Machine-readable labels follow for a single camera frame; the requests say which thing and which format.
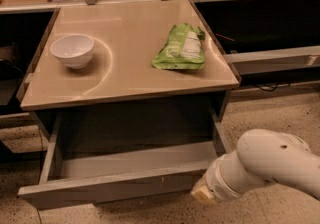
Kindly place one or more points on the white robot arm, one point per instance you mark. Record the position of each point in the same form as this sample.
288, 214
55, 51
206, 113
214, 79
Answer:
261, 158

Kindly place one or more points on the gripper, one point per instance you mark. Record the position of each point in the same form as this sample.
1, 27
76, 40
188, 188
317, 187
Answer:
216, 182

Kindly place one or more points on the beige top drawer cabinet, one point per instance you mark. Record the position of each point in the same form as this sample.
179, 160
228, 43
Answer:
127, 36

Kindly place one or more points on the grey metal rail beam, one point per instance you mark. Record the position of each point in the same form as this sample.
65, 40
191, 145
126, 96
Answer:
275, 60

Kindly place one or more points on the grey top drawer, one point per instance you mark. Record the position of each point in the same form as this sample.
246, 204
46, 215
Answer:
115, 152

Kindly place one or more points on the white ceramic bowl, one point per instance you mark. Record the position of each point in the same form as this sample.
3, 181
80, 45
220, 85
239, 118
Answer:
73, 51

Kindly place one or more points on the green snack bag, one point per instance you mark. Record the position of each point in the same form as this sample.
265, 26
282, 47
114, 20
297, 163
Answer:
183, 49

